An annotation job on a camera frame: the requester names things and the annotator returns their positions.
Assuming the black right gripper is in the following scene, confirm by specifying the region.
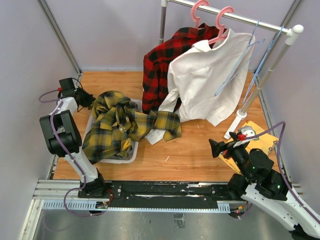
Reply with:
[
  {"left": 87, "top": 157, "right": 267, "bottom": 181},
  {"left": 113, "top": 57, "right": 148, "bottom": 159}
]
[{"left": 209, "top": 131, "right": 252, "bottom": 181}]

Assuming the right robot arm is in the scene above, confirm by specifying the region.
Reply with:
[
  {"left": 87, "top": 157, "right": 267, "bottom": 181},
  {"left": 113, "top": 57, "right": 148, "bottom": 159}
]
[{"left": 209, "top": 127, "right": 320, "bottom": 240}]

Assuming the pink plastic hanger left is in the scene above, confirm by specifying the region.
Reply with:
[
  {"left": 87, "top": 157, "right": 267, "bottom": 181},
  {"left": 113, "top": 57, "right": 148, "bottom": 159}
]
[{"left": 191, "top": 0, "right": 210, "bottom": 30}]

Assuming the yellow plaid flannel shirt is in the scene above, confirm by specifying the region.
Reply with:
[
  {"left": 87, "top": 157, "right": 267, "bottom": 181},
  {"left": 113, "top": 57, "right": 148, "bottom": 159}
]
[{"left": 82, "top": 91, "right": 182, "bottom": 164}]

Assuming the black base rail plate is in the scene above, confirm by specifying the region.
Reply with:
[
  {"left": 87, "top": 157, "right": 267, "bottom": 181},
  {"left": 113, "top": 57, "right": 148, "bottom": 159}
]
[{"left": 77, "top": 181, "right": 246, "bottom": 210}]

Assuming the pink plastic hanger right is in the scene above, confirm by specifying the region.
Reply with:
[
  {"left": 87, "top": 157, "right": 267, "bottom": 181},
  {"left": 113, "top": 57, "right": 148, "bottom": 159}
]
[{"left": 208, "top": 6, "right": 234, "bottom": 45}]

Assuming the white shirt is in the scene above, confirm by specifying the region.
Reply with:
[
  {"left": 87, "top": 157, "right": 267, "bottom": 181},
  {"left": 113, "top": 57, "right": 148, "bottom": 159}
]
[{"left": 144, "top": 27, "right": 256, "bottom": 146}]

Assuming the white plastic laundry basket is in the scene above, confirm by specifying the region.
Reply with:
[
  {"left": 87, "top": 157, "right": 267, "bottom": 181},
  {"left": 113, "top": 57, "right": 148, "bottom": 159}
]
[{"left": 82, "top": 97, "right": 138, "bottom": 164}]

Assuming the metal clothes rack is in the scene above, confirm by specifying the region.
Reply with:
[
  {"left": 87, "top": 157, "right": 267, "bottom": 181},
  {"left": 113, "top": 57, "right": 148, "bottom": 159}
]
[{"left": 159, "top": 0, "right": 304, "bottom": 140}]

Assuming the pink plastic hanger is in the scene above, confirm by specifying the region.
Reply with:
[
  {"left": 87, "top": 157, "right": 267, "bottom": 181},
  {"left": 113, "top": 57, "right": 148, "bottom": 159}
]
[
  {"left": 208, "top": 6, "right": 234, "bottom": 45},
  {"left": 191, "top": 0, "right": 210, "bottom": 30}
]

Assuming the red black plaid shirt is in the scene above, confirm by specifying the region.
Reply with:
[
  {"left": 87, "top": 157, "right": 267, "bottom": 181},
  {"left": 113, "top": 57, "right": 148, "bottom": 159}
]
[{"left": 142, "top": 23, "right": 219, "bottom": 114}]

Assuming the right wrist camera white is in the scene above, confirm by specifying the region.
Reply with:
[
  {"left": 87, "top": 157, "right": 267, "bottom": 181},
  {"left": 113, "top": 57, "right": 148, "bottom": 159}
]
[{"left": 233, "top": 125, "right": 258, "bottom": 148}]

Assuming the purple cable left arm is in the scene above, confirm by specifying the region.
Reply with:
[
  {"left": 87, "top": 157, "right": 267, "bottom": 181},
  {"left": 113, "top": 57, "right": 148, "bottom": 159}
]
[{"left": 38, "top": 88, "right": 108, "bottom": 218}]

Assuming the blue wire hanger with plaid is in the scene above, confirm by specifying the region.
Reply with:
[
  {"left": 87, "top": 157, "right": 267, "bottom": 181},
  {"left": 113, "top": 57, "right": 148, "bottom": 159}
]
[{"left": 214, "top": 19, "right": 266, "bottom": 97}]

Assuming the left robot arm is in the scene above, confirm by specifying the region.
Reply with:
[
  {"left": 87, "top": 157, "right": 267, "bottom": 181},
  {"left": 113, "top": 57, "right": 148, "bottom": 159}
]
[{"left": 39, "top": 77, "right": 107, "bottom": 198}]

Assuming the blue wire hanger of grey shirt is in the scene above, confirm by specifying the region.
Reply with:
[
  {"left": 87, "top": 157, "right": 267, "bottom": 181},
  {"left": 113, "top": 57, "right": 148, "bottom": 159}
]
[{"left": 242, "top": 25, "right": 285, "bottom": 104}]

